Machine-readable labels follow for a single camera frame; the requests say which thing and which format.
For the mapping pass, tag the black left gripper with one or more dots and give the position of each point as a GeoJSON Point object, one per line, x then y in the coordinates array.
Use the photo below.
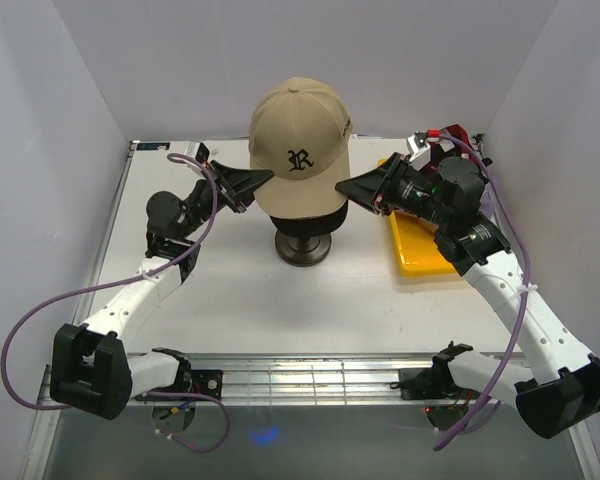
{"type": "Point", "coordinates": [238, 184]}

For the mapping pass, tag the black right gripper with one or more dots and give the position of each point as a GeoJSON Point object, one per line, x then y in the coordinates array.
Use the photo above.
{"type": "Point", "coordinates": [366, 188]}

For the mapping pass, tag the black baseball cap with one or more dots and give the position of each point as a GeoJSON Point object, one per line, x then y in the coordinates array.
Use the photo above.
{"type": "Point", "coordinates": [311, 227]}

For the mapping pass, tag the beige baseball cap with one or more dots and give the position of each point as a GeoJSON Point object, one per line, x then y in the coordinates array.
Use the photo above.
{"type": "Point", "coordinates": [300, 131]}

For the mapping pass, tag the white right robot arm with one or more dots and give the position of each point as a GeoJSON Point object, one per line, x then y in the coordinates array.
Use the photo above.
{"type": "Point", "coordinates": [560, 384]}

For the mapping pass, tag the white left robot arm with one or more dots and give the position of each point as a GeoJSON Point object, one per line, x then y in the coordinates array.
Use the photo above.
{"type": "Point", "coordinates": [91, 369]}

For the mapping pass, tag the yellow plastic tray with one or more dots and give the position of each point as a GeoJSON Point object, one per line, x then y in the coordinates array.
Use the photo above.
{"type": "Point", "coordinates": [416, 252]}

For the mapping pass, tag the beige mannequin head stand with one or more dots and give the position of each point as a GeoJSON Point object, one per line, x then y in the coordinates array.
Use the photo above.
{"type": "Point", "coordinates": [302, 252]}

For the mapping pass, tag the red baseball cap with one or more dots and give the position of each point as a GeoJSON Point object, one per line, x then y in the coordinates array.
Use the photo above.
{"type": "Point", "coordinates": [450, 141]}

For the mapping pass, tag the lavender baseball cap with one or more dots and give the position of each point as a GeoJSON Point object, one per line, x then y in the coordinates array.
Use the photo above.
{"type": "Point", "coordinates": [488, 201]}

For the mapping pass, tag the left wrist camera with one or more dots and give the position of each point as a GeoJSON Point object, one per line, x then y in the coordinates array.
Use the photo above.
{"type": "Point", "coordinates": [202, 153]}

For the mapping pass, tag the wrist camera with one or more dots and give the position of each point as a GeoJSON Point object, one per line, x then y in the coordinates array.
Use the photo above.
{"type": "Point", "coordinates": [202, 153]}
{"type": "Point", "coordinates": [419, 146]}

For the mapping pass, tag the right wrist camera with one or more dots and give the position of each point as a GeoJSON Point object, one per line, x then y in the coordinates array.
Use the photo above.
{"type": "Point", "coordinates": [419, 146]}

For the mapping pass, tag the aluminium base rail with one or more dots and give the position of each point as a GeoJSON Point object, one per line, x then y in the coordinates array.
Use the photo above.
{"type": "Point", "coordinates": [305, 380]}

